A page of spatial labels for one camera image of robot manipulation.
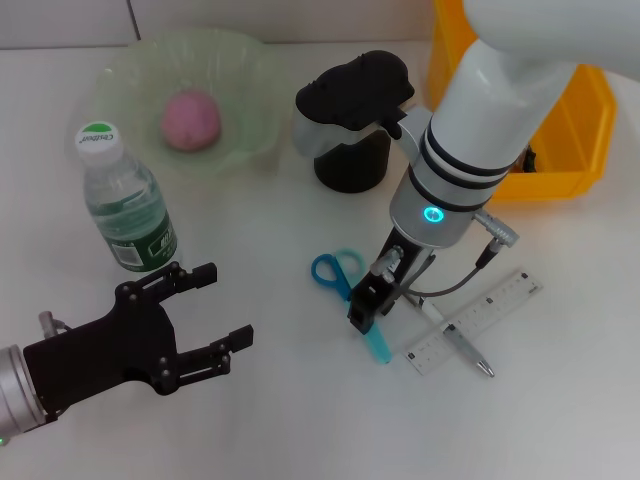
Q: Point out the clear water bottle green label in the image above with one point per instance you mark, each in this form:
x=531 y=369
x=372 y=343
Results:
x=125 y=200

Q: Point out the transparent plastic ruler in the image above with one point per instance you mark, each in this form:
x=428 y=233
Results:
x=500 y=300

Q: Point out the pink peach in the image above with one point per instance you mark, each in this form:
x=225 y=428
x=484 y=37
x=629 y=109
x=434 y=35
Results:
x=191 y=122

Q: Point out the yellow plastic storage bin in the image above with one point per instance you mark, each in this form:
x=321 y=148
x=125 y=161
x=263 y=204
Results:
x=575 y=150

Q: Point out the blue teal scissors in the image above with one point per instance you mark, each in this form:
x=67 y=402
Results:
x=325 y=270

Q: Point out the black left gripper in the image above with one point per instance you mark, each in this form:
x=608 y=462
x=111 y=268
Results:
x=105 y=355

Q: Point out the black grey wrist camera housing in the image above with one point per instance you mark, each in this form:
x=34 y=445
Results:
x=350 y=100

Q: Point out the green plastic wrapper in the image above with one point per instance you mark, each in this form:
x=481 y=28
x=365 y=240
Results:
x=529 y=160

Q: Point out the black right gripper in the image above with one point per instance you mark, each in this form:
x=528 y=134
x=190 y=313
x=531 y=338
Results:
x=385 y=295

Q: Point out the white silver ballpoint pen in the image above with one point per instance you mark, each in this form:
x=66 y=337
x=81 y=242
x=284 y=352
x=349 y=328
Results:
x=465 y=347

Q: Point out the translucent green fruit plate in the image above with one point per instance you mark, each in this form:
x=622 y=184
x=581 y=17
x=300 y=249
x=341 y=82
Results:
x=235 y=75

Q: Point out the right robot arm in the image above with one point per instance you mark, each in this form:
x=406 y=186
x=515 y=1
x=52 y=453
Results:
x=475 y=100

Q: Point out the black mesh pen holder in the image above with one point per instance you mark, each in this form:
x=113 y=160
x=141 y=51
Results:
x=350 y=170

